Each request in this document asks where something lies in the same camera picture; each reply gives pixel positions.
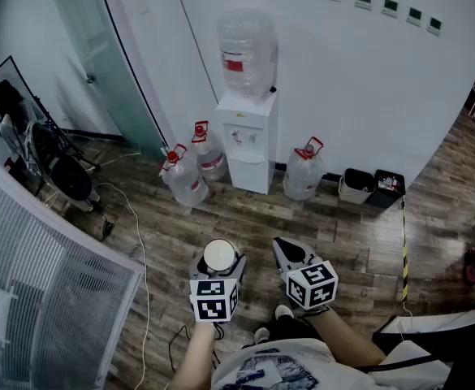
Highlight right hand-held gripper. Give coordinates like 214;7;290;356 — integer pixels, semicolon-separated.
272;236;340;311

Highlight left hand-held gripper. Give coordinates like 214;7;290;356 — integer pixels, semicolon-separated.
188;253;248;323

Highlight white enamel cup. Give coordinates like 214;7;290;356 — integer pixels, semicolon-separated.
202;238;239;275

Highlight person's left forearm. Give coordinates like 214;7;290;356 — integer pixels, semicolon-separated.
166;318;218;390

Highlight person's right forearm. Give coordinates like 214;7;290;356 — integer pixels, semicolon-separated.
313;306;386;370

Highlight white water dispenser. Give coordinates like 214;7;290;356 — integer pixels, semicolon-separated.
215;89;279;195

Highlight large bottle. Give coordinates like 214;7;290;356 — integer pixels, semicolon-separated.
216;8;279;99

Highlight person's legs and shoes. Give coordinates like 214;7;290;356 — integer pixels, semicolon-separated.
253;304;324;345

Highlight beige trash bin black bag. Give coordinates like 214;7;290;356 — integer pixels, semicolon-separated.
337;167;377;206

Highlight white drip tray grille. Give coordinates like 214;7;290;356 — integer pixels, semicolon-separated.
230;152;265;165

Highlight yellow black striped tape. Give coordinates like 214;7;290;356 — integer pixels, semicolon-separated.
399;199;410;305

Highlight person's white printed shirt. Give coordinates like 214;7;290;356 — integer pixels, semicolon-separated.
210;336;454;390

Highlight black open equipment case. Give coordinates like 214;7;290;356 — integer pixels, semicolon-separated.
372;302;475;367

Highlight white slatted partition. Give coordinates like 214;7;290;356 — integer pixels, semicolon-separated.
0;140;146;390

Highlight black chair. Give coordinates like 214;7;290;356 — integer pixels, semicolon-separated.
24;120;101;214

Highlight black tripod stand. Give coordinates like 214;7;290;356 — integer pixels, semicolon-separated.
29;94;102;173

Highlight frosted glass door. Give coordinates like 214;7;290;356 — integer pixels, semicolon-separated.
45;0;170;163

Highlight black-framed board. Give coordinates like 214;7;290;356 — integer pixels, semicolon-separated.
0;54;63;171

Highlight clear water jug red handle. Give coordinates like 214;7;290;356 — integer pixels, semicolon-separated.
191;120;228;183
159;143;210;209
283;136;328;202

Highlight white floor cable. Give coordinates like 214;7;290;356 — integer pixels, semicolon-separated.
93;182;152;390

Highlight black power adapter with cable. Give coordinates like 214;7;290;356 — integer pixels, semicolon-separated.
97;201;117;243

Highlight black wall cable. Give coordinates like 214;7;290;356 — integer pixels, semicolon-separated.
171;0;219;102

